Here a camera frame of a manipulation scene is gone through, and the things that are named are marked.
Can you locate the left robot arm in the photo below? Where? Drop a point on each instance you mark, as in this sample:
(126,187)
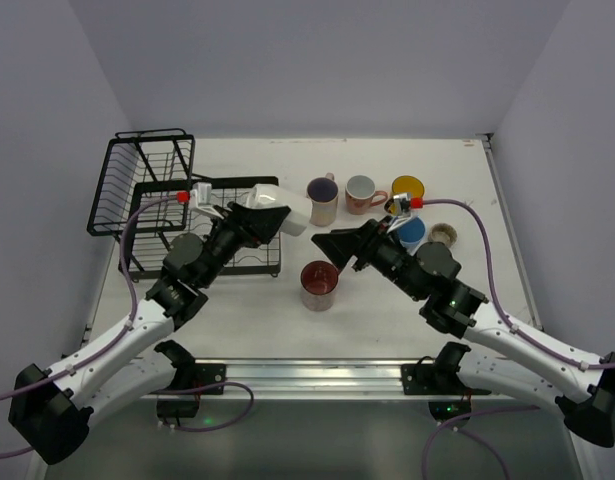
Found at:
(55,408)

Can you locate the aluminium mounting rail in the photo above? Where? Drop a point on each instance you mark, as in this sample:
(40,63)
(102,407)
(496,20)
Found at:
(312,375)

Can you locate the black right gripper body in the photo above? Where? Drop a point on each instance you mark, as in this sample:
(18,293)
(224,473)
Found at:
(368,245)

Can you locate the black wire dish rack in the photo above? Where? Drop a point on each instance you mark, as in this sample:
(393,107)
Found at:
(142,166)

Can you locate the light blue plastic cup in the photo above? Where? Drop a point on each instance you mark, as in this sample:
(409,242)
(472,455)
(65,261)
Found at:
(411,234)

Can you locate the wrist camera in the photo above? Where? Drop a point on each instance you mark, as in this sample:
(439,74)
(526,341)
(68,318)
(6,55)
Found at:
(198,200)
(405,204)

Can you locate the yellow mug black handle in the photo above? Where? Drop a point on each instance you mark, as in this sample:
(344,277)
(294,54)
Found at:
(404,184)

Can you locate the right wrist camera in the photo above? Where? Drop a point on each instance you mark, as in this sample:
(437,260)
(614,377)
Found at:
(405,204)

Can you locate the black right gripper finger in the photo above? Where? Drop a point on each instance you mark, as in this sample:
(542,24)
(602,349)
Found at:
(340,245)
(389,224)

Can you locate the pink mug purple interior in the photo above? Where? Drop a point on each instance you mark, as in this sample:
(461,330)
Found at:
(323,193)

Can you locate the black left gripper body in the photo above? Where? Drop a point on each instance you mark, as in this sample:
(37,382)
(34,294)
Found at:
(243,222)

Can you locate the speckled beige ceramic cup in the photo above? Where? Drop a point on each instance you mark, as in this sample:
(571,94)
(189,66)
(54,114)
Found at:
(443,233)

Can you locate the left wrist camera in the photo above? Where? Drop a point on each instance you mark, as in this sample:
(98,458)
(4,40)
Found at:
(198,200)

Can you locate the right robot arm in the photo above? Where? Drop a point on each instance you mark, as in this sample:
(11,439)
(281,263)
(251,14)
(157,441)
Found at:
(452,307)

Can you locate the salmon floral mug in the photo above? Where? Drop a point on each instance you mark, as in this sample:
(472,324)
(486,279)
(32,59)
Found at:
(361,194)

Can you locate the pink ghost pattern mug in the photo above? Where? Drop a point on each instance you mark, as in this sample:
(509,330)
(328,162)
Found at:
(319,281)

